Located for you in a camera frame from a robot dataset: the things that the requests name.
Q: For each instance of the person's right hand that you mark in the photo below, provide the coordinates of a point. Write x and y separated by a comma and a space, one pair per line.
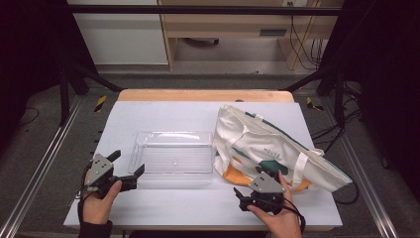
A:
284, 224

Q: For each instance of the white cabinet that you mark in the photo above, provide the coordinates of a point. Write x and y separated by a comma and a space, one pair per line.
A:
125, 39

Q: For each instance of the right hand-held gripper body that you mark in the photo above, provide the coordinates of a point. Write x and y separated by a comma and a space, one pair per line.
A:
265, 186

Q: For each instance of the person's left hand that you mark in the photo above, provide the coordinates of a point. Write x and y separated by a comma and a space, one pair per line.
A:
95, 208

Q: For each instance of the wooden table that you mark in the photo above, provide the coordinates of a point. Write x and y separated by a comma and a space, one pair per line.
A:
198, 95

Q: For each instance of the clear plastic container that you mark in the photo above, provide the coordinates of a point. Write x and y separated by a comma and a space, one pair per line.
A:
171, 158

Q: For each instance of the black metal frame bar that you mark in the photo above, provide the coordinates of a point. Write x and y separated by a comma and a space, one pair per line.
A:
198, 10

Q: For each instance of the black curtain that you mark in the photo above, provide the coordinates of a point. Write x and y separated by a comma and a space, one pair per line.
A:
26, 49
389, 66

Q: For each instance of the white table sheet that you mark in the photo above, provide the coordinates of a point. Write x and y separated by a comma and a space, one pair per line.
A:
165, 112

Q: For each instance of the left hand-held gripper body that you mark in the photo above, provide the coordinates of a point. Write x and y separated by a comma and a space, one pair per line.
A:
99, 168

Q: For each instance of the white canvas tote bag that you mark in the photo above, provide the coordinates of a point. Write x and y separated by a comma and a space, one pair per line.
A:
264, 139

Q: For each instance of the black metal stand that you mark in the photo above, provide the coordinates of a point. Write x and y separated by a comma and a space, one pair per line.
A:
64, 99
339, 99

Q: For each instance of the light wooden desk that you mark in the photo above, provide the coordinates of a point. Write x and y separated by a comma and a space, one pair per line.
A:
224, 24

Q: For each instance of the aluminium rail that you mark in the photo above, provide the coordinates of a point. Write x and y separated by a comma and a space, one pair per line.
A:
46, 158
372, 198

